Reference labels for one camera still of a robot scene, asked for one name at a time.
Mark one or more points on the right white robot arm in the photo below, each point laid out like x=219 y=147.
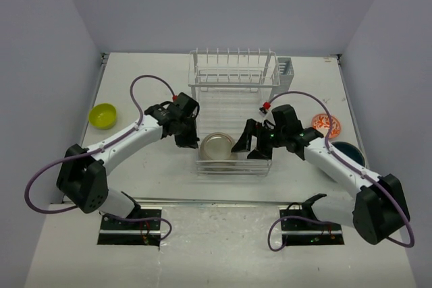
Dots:
x=377 y=207

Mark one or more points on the white wire dish rack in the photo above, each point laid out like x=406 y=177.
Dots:
x=230 y=87

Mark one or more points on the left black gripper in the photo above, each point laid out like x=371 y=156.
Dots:
x=190 y=141

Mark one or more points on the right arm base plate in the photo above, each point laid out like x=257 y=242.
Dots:
x=296 y=232

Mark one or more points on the white orange patterned bowl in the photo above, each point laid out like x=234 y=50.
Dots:
x=323 y=123

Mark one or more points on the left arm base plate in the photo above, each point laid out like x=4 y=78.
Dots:
x=115 y=232

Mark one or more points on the beige bowl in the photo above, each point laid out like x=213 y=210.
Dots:
x=216 y=151

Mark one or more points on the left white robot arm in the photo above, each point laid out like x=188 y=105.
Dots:
x=84 y=172

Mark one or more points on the dark green bowl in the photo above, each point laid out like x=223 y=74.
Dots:
x=354 y=154

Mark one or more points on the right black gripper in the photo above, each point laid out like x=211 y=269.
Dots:
x=253 y=129

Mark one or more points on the grey cutlery holder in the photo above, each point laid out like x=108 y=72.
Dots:
x=286 y=73

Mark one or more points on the yellow bowl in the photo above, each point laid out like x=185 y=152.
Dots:
x=103 y=116

